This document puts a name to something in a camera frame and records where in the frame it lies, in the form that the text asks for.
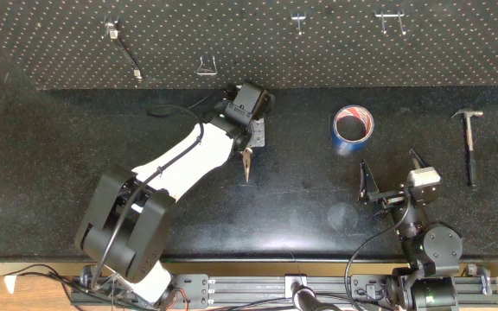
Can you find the metal hook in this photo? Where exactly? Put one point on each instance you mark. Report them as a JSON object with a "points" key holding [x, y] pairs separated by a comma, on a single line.
{"points": [[207, 72], [111, 27], [298, 18], [390, 15]]}

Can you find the white tape piece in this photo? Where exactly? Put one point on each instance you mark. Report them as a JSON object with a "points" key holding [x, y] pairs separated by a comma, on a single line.
{"points": [[10, 283]]}

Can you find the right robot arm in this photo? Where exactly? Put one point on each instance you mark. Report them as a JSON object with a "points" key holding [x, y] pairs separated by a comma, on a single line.
{"points": [[441, 248]]}

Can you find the black pegboard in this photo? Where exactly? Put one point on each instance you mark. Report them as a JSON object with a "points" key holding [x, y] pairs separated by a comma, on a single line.
{"points": [[448, 56]]}

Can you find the needle-nose pliers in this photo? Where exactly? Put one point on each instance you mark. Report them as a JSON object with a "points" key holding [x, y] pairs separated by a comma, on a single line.
{"points": [[247, 165]]}

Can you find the wrench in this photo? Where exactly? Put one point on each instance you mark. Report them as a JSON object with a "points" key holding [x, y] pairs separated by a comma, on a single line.
{"points": [[126, 52]]}

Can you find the roll of blue tape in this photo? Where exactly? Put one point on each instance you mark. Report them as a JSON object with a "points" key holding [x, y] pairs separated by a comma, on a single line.
{"points": [[345, 144]]}

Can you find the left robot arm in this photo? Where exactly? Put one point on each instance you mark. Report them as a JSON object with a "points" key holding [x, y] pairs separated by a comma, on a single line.
{"points": [[197, 155]]}

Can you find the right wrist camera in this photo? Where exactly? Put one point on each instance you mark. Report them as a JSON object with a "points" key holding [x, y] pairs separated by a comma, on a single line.
{"points": [[424, 178]]}

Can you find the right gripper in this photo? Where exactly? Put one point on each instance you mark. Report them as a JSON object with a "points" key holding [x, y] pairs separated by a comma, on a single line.
{"points": [[385, 197]]}

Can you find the hammer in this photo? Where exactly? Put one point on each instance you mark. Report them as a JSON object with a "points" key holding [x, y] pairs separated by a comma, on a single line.
{"points": [[470, 138]]}

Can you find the mounting rail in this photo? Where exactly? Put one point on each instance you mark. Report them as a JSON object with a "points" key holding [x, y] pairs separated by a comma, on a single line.
{"points": [[249, 290]]}

